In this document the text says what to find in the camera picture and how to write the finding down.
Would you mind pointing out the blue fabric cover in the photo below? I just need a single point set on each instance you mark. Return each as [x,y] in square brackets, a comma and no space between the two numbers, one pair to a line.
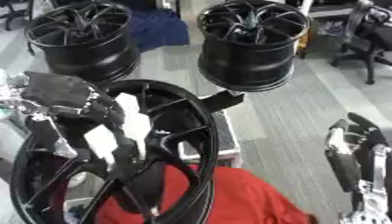
[158,27]

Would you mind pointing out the black office chair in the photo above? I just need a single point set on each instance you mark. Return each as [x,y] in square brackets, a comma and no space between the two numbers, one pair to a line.
[11,13]
[365,38]

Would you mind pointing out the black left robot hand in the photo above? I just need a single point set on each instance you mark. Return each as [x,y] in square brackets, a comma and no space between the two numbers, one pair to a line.
[56,89]

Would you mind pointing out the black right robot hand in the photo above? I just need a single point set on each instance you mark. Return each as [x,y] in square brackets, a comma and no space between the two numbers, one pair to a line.
[347,166]

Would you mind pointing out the white pin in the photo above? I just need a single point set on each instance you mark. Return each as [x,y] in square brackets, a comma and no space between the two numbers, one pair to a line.
[133,122]
[102,143]

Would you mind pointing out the silver metal case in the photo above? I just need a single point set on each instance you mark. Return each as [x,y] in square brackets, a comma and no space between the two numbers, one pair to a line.
[224,140]

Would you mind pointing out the black bracket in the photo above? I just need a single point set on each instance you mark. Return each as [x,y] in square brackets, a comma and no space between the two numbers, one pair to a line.
[220,100]

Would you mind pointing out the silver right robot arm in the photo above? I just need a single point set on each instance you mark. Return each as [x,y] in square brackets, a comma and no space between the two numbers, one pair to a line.
[372,207]

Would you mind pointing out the black wheel rim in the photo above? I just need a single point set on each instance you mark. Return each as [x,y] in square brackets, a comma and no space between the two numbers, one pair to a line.
[97,58]
[245,67]

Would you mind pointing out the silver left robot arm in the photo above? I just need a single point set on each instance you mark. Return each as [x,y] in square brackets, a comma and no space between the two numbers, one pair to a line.
[10,96]

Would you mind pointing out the large black spoked wheel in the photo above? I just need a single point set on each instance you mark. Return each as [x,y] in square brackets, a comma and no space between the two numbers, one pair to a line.
[201,151]

